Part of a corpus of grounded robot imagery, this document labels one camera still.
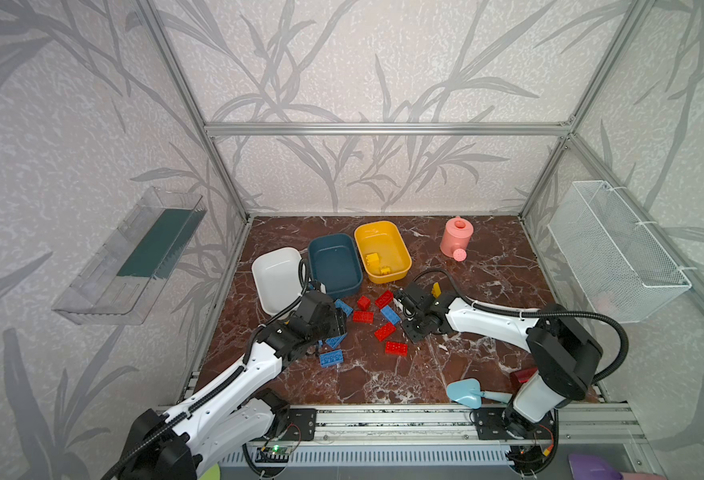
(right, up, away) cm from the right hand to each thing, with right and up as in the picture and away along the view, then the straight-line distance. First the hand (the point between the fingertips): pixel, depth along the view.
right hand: (410, 319), depth 90 cm
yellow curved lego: (+9, +8, +5) cm, 13 cm away
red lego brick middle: (-8, -3, -1) cm, 8 cm away
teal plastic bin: (-25, +16, +17) cm, 34 cm away
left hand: (-20, +5, -8) cm, 22 cm away
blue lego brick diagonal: (-22, -5, -3) cm, 23 cm away
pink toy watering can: (+17, +25, +11) cm, 32 cm away
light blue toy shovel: (+14, -16, -12) cm, 24 cm away
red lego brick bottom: (-5, -7, -5) cm, 10 cm away
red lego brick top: (-8, +5, +6) cm, 11 cm away
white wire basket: (+42, +18, -27) cm, 53 cm away
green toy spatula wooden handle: (-49, -30, -22) cm, 61 cm away
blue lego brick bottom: (-24, -10, -5) cm, 26 cm away
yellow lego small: (-7, +14, +12) cm, 20 cm away
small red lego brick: (-14, +5, +3) cm, 15 cm away
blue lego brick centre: (-6, +1, +2) cm, 6 cm away
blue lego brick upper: (-23, +3, +6) cm, 24 cm away
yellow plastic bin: (-7, +25, +23) cm, 34 cm away
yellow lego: (-12, +17, +14) cm, 25 cm away
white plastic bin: (-44, +11, +10) cm, 46 cm away
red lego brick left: (-14, 0, +2) cm, 14 cm away
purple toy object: (+38, -28, -23) cm, 52 cm away
